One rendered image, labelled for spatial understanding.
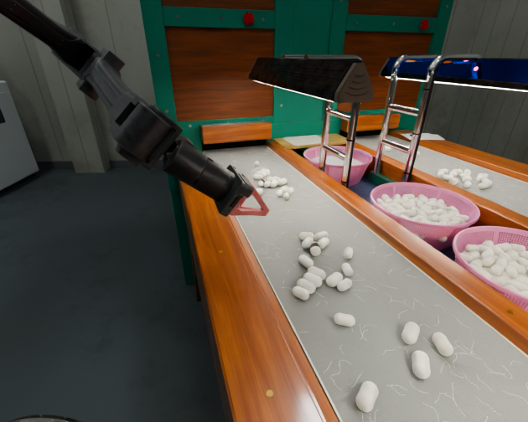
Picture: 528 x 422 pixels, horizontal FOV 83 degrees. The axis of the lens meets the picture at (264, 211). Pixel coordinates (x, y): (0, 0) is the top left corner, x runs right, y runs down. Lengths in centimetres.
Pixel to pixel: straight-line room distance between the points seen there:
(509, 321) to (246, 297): 40
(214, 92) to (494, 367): 120
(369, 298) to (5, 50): 380
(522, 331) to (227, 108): 116
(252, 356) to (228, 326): 6
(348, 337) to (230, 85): 109
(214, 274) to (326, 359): 24
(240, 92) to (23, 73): 285
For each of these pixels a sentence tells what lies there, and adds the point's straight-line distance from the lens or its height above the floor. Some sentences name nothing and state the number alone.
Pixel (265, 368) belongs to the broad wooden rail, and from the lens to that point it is 43.
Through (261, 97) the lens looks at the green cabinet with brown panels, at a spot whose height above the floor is 95.
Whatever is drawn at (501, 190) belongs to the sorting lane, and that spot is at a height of 74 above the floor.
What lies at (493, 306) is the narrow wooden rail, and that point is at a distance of 62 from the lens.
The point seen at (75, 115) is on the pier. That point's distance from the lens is 355.
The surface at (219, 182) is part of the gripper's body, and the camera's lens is 49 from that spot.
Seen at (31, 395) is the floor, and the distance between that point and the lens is 156.
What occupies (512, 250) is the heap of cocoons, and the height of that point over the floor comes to 74.
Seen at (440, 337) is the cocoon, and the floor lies 76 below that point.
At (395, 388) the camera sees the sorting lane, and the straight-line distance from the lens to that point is 48.
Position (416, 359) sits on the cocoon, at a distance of 49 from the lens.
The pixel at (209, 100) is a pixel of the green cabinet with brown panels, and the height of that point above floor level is 95.
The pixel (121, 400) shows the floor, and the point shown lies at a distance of 139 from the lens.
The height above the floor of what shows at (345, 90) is 106.
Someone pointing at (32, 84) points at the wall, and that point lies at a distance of 388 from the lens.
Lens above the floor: 112
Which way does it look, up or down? 28 degrees down
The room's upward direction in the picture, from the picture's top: straight up
